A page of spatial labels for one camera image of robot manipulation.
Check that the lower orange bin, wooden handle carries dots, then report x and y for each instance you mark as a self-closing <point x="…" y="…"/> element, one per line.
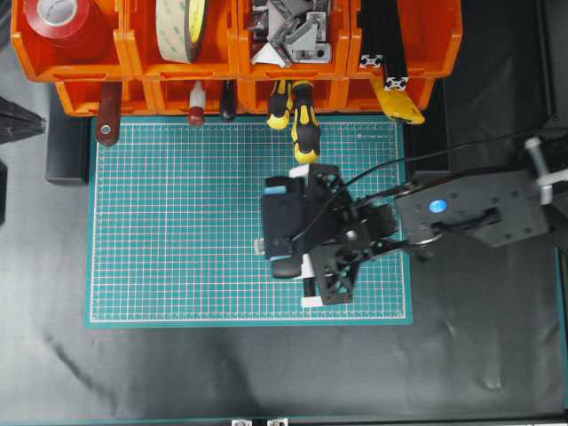
<point x="81" y="98"/>

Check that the lower orange bin, screwdrivers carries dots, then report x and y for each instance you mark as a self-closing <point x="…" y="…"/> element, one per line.
<point x="329" y="96"/>

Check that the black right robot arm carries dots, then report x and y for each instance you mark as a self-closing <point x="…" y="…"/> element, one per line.
<point x="497" y="207"/>

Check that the small yellow black screwdriver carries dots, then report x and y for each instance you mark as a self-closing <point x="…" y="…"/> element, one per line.
<point x="280" y="105"/>

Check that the black rack base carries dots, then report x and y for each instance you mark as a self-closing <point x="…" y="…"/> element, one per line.
<point x="68" y="145"/>

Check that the brown white tool handle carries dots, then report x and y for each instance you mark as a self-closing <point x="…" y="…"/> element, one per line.
<point x="197" y="103"/>

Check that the black aluminium profile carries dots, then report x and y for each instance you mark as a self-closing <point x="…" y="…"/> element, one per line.
<point x="370" y="23"/>
<point x="394" y="56"/>

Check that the yellow plastic tool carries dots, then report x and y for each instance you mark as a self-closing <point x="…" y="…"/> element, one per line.
<point x="397" y="105"/>

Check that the black aluminium profile upper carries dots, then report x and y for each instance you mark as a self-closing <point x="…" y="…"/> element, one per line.
<point x="370" y="23"/>

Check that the grey metal corner brackets pile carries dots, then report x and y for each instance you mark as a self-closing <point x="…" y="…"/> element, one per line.
<point x="290" y="32"/>

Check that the upper orange bin, beige tape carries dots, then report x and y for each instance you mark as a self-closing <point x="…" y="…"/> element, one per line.
<point x="218" y="58"/>

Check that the upper orange bin, red tape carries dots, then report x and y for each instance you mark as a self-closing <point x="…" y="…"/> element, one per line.
<point x="45" y="63"/>

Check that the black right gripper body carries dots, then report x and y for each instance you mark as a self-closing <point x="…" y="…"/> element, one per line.
<point x="349" y="233"/>

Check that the lower orange bin, yellow tool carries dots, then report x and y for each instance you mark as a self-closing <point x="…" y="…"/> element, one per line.
<point x="361" y="97"/>

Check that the upper orange bin, aluminium profiles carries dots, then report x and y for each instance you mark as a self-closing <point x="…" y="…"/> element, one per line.
<point x="432" y="35"/>

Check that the large yellow black screwdriver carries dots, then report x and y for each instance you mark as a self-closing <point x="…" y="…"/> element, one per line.
<point x="305" y="131"/>

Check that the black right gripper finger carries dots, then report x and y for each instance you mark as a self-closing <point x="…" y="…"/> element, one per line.
<point x="310" y="298"/>
<point x="301" y="171"/>

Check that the red tape roll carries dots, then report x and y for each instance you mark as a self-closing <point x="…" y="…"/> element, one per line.
<point x="66" y="23"/>

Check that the black round tool handle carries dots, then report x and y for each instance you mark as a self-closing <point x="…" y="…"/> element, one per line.
<point x="228" y="101"/>

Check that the black aluminium profile lower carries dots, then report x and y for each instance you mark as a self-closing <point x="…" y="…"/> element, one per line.
<point x="394" y="56"/>

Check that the brown wooden handle with hole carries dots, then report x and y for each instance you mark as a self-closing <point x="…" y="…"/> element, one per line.
<point x="109" y="117"/>

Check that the green cutting mat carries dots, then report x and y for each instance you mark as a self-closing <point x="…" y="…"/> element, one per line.
<point x="174" y="215"/>

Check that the beige double-sided tape roll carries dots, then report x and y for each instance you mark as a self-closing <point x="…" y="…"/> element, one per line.
<point x="180" y="29"/>

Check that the upper orange bin, corner brackets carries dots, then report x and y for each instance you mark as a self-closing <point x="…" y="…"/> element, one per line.
<point x="338" y="33"/>

